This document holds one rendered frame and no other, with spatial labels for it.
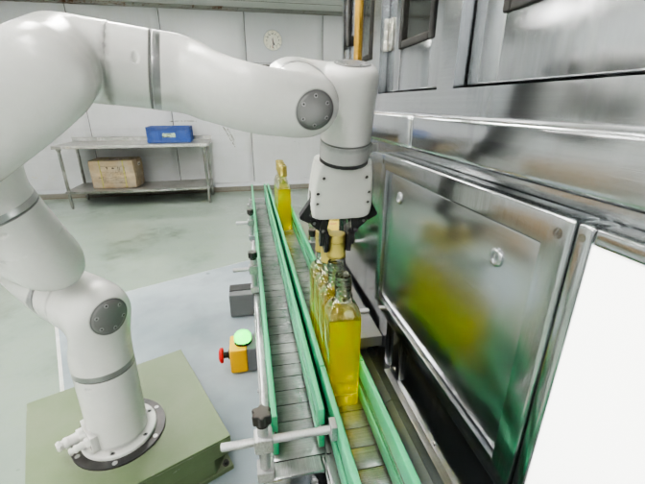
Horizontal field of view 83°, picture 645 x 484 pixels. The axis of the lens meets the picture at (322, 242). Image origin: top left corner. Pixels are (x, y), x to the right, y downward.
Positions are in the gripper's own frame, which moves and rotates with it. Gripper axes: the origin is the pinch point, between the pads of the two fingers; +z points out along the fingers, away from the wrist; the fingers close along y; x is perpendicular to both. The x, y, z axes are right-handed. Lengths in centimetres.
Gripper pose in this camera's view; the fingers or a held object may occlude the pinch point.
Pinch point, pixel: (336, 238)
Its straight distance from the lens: 65.3
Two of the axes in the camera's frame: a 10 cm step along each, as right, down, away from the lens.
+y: -9.8, 0.7, -1.8
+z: -0.5, 8.1, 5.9
